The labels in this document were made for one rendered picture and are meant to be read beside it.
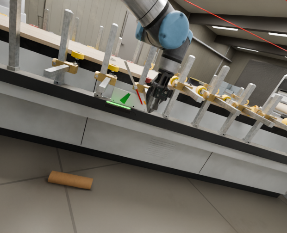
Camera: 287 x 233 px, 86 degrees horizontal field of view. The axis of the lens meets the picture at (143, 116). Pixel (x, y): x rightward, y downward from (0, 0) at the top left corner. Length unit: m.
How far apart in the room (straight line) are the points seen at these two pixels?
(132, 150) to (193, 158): 0.64
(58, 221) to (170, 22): 1.18
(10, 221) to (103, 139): 0.77
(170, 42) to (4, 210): 1.23
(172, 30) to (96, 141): 1.22
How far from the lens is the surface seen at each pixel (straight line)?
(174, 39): 0.47
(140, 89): 1.03
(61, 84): 1.11
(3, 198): 1.36
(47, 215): 1.25
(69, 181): 1.32
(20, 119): 1.63
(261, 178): 2.37
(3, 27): 1.46
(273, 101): 1.50
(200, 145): 1.38
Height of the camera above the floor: 1.06
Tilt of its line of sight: 22 degrees down
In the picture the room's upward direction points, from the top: 22 degrees clockwise
